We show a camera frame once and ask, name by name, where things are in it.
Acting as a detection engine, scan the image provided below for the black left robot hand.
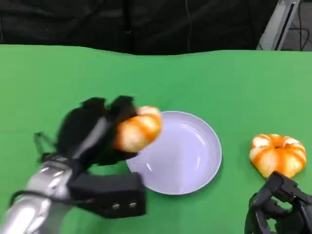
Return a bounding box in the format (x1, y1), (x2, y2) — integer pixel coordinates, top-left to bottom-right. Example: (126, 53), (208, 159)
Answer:
(55, 96), (146, 168)

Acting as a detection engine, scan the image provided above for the lilac plate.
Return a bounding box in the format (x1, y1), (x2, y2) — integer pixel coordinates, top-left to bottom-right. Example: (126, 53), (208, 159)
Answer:
(126, 111), (222, 195)

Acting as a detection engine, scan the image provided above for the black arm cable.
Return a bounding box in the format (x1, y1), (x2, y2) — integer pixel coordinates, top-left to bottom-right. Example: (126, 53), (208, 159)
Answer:
(33, 132), (57, 163)

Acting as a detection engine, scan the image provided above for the green cloth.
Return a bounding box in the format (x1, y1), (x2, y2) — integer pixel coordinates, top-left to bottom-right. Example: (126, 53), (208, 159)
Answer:
(0, 44), (312, 234)

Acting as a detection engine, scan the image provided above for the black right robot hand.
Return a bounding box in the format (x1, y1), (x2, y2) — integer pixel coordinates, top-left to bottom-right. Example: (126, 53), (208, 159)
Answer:
(244, 171), (312, 234)

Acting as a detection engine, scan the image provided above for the black backdrop curtain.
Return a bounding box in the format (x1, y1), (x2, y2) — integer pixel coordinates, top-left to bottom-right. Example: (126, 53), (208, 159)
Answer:
(0, 0), (280, 56)

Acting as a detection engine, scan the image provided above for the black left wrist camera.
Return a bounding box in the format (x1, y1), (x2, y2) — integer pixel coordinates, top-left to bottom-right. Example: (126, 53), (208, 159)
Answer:
(69, 172), (147, 219)

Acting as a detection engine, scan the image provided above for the grey metal frame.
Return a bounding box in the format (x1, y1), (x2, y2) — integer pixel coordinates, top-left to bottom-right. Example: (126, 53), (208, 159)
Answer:
(255, 0), (312, 51)

